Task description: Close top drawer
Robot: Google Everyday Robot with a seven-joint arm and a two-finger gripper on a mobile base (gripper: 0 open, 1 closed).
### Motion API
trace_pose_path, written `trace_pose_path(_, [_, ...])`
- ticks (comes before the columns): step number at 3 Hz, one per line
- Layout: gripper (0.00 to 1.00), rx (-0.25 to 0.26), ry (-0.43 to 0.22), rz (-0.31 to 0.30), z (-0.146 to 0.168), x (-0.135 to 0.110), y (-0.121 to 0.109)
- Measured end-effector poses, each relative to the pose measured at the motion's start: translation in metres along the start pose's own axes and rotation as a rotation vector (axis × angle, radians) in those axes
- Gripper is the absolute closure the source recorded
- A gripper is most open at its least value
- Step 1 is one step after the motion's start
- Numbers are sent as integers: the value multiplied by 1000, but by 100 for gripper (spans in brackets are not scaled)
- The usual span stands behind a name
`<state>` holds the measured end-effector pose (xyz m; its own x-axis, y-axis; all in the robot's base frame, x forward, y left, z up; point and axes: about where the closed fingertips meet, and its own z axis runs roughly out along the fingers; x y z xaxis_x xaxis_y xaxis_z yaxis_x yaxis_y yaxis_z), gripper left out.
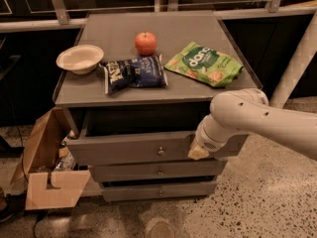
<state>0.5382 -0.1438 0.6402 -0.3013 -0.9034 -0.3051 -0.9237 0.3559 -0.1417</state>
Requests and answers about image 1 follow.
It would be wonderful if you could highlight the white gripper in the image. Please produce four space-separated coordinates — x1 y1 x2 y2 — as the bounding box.
188 115 233 161

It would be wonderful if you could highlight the grey top drawer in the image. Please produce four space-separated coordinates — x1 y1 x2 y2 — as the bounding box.
65 111 250 167

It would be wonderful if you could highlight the grey drawer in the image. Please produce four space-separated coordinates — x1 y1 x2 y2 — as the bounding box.
89 159 227 182
65 111 250 167
102 179 216 202

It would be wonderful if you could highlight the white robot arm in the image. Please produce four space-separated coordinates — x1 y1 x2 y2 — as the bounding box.
188 15 317 160

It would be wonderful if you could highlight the grey drawer cabinet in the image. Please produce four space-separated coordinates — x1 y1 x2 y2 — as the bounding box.
53 11 264 203

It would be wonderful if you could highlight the grey bottom drawer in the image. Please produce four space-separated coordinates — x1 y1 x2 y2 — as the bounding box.
102 179 216 202

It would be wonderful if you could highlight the grey middle drawer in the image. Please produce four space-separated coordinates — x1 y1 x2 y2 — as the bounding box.
89 159 227 182

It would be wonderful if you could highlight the green snack bag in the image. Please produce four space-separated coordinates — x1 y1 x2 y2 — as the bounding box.
164 42 243 88

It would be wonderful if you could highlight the dark blue chip bag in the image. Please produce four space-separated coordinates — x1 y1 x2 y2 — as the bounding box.
101 56 167 94

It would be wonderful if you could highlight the red apple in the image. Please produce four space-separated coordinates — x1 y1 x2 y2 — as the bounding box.
135 32 157 56

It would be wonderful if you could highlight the white paper bowl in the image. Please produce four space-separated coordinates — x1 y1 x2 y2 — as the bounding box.
56 45 104 74

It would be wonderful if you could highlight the brown cardboard box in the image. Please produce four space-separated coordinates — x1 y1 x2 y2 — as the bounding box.
11 108 90 210

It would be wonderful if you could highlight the metal railing frame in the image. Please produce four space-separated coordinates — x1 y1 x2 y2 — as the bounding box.
0 0 316 33

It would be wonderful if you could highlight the black cable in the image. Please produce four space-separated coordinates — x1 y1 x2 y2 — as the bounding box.
0 66 29 183

